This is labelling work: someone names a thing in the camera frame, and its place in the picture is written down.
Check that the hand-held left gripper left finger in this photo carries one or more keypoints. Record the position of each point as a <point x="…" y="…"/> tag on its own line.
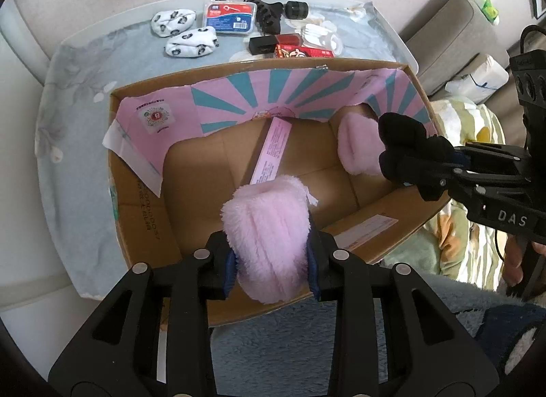
<point x="230" y="271"/>

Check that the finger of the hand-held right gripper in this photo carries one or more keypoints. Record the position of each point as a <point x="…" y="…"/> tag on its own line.
<point x="490" y="154"/>
<point x="443" y="179"/>

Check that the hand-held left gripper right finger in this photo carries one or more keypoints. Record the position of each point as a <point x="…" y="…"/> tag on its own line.
<point x="312" y="270"/>

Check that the pink fluffy sock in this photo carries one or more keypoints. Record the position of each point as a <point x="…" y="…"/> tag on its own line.
<point x="268" y="230"/>
<point x="356" y="145"/>

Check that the black sock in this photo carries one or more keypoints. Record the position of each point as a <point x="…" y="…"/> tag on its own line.
<point x="401" y="130"/>

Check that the cardboard box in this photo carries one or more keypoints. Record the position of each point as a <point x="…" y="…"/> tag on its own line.
<point x="204" y="175"/>

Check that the white plastic packaging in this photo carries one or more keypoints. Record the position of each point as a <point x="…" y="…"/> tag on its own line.
<point x="322" y="36"/>

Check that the red snack box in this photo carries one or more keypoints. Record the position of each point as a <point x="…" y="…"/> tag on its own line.
<point x="305" y="52"/>

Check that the white patterned sock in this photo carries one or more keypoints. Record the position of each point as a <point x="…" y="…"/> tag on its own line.
<point x="172" y="21"/>
<point x="192" y="43"/>

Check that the blue floss pick box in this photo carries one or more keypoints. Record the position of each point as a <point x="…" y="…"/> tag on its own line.
<point x="230" y="17"/>

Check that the person's right hand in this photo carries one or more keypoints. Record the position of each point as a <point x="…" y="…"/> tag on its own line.
<point x="513" y="264"/>

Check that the green yellow printed blanket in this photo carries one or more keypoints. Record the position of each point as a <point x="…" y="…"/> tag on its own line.
<point x="473" y="124"/>

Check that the white tissue pack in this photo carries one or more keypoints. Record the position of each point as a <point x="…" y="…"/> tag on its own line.
<point x="480" y="77"/>

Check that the blue fluffy rug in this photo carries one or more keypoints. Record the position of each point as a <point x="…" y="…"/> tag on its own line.
<point x="469" y="307"/>

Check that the grey sofa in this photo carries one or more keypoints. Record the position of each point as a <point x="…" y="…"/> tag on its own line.
<point x="460" y="25"/>

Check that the pink striped cardboard sheet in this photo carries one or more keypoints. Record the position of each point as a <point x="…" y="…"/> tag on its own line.
<point x="264" y="89"/>

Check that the blue floral tablecloth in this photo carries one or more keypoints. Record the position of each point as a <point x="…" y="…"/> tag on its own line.
<point x="72" y="158"/>

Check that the black and red box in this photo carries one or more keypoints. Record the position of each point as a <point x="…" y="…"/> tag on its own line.
<point x="266" y="43"/>

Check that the black cylinder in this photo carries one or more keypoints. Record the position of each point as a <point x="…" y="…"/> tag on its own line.
<point x="296" y="10"/>

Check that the black hair claw clip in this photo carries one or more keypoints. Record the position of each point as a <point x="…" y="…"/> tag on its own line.
<point x="266" y="15"/>

